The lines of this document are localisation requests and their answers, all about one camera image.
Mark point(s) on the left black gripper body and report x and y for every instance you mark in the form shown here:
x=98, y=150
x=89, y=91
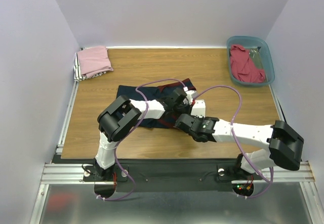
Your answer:
x=184, y=107

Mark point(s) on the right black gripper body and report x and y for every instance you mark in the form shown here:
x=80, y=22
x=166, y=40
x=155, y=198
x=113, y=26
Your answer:
x=182, y=122

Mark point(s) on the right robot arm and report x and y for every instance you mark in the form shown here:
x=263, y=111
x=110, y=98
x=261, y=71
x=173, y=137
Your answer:
x=278, y=144

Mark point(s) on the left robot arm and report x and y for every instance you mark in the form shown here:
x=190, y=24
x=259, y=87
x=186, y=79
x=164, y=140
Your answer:
x=123, y=115

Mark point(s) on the red tank top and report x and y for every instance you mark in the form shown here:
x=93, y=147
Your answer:
x=243, y=67

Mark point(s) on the pink folded tank top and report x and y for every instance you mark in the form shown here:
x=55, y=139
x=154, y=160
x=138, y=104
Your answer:
x=94, y=60

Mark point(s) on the striped folded tank top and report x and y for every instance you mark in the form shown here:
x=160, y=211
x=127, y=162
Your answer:
x=77, y=73

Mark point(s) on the teal plastic bin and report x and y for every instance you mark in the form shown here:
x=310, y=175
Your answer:
x=253, y=42

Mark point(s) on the green garment in bin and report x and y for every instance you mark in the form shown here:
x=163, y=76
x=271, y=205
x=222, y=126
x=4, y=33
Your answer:
x=254, y=54

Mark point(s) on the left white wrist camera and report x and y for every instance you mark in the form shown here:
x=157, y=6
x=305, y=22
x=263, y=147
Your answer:
x=190, y=94

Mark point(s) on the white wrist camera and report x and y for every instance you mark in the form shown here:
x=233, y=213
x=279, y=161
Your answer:
x=190, y=94
x=198, y=108

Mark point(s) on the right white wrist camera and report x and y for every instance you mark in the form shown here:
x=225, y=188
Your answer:
x=198, y=108

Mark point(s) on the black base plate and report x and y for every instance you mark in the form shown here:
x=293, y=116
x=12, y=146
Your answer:
x=171, y=175

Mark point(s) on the aluminium frame rail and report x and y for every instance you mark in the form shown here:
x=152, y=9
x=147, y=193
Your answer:
x=74, y=174

